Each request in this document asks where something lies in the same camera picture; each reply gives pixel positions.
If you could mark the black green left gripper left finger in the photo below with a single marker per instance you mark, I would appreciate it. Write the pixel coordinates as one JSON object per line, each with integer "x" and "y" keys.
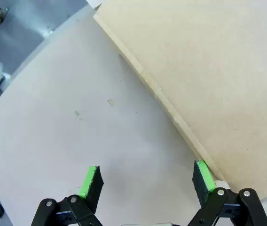
{"x": 92, "y": 188}

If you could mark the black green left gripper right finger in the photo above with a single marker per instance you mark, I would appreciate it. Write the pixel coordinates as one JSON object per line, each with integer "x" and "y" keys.
{"x": 204, "y": 186}

